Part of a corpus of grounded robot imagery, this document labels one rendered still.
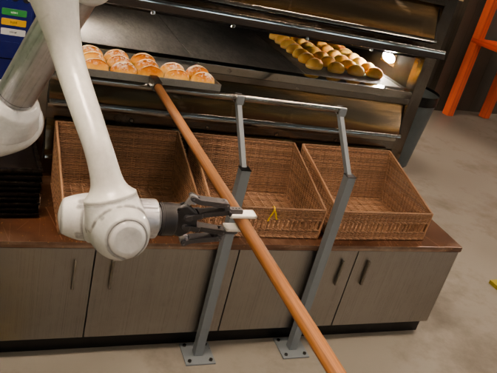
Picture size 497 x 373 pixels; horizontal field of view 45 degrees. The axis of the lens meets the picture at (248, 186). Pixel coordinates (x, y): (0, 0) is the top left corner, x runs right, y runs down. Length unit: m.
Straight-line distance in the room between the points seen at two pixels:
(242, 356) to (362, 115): 1.35
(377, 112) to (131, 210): 2.26
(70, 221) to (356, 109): 2.12
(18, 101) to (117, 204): 0.61
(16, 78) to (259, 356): 1.80
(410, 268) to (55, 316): 1.68
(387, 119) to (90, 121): 2.28
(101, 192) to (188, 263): 1.42
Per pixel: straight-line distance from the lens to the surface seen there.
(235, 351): 2.89
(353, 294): 3.00
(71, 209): 1.26
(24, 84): 1.61
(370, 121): 3.19
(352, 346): 3.17
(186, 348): 2.82
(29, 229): 2.40
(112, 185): 1.13
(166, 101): 2.04
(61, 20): 1.26
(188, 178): 2.58
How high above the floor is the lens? 1.87
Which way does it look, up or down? 25 degrees down
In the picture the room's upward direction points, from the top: 15 degrees clockwise
